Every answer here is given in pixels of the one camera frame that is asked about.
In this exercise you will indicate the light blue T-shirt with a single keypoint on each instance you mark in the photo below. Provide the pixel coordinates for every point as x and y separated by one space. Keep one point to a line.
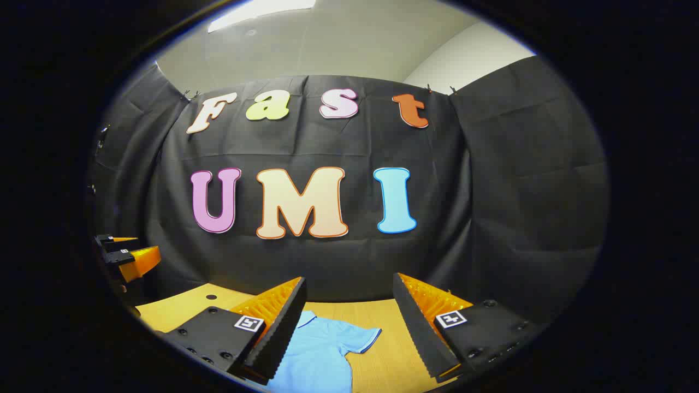
322 355

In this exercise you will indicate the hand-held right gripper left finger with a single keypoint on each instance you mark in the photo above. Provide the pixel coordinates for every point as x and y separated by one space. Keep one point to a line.
281 330

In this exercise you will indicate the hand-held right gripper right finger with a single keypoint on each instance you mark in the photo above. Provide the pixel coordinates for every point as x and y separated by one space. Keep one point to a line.
418 327

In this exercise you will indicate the black backdrop cloth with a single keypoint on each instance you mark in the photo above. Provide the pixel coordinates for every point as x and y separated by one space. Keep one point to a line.
491 191

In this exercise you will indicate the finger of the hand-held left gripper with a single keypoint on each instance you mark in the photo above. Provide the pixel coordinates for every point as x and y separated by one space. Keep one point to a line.
139 261
112 241

